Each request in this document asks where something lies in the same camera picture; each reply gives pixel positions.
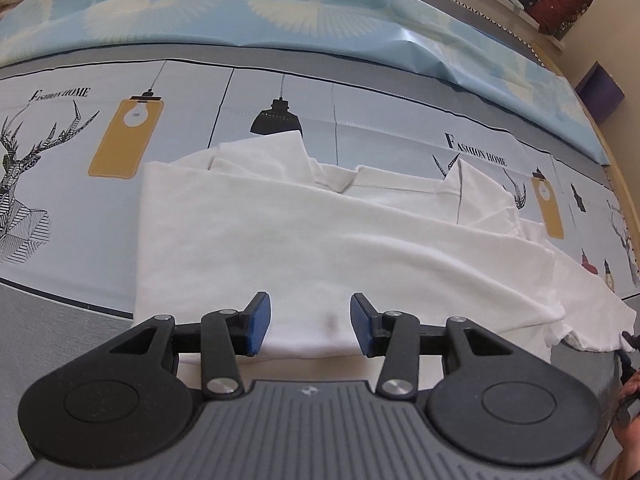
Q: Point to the dark red pillow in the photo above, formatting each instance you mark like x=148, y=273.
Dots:
x=560, y=0

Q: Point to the purple box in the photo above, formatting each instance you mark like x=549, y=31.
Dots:
x=600, y=92

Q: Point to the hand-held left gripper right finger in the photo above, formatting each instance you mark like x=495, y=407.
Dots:
x=362, y=325

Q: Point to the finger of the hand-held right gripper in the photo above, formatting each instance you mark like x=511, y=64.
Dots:
x=632, y=341

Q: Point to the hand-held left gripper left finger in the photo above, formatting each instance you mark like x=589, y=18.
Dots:
x=257, y=322

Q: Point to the person's right hand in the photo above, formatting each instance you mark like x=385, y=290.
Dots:
x=632, y=385

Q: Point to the light blue patterned sheet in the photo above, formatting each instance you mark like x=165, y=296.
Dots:
x=250, y=5

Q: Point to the white shirt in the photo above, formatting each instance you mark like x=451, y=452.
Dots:
x=300, y=240

